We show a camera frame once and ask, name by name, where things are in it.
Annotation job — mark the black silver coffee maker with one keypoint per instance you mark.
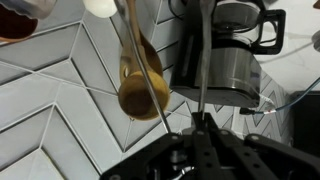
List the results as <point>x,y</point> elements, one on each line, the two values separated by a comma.
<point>220,41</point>

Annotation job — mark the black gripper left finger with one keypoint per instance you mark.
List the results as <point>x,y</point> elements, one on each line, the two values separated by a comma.
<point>197,121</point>

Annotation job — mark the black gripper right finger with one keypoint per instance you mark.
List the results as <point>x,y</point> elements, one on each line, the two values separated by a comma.
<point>210,123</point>

